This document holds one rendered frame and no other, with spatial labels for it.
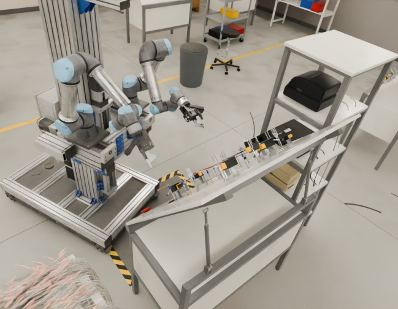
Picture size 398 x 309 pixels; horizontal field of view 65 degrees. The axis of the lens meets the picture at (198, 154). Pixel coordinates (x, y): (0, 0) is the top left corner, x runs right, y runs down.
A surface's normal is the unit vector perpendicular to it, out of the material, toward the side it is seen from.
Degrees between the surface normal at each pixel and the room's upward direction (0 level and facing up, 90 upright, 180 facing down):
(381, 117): 90
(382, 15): 90
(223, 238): 0
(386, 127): 90
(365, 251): 0
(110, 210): 0
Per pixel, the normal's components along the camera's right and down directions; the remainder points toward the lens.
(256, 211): 0.11, -0.76
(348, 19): -0.73, 0.38
